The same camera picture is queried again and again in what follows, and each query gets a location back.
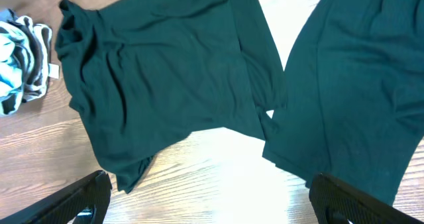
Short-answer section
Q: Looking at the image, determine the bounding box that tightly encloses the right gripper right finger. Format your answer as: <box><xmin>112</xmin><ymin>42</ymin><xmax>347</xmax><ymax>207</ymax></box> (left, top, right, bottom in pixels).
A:
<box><xmin>309</xmin><ymin>174</ymin><xmax>423</xmax><ymax>224</ymax></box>

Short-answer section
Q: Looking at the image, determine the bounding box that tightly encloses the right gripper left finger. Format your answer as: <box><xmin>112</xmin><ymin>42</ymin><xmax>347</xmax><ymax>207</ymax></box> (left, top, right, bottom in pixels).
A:
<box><xmin>1</xmin><ymin>170</ymin><xmax>112</xmax><ymax>224</ymax></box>

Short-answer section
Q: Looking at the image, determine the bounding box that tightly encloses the black t-shirt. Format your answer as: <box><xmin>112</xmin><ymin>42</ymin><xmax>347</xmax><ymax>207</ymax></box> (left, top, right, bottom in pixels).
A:
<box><xmin>55</xmin><ymin>0</ymin><xmax>287</xmax><ymax>193</ymax></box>

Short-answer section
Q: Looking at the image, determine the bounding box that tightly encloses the dark navy garment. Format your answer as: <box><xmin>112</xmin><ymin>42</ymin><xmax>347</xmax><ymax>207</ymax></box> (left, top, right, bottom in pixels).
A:
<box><xmin>263</xmin><ymin>0</ymin><xmax>423</xmax><ymax>204</ymax></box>

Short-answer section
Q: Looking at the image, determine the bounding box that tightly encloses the light blue folded t-shirt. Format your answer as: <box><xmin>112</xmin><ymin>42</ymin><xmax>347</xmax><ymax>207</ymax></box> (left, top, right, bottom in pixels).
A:
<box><xmin>1</xmin><ymin>21</ymin><xmax>27</xmax><ymax>116</ymax></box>

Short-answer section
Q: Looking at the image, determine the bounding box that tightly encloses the grey folded t-shirt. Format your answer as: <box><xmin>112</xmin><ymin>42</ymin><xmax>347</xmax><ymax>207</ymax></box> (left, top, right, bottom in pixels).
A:
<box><xmin>1</xmin><ymin>9</ymin><xmax>35</xmax><ymax>104</ymax></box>

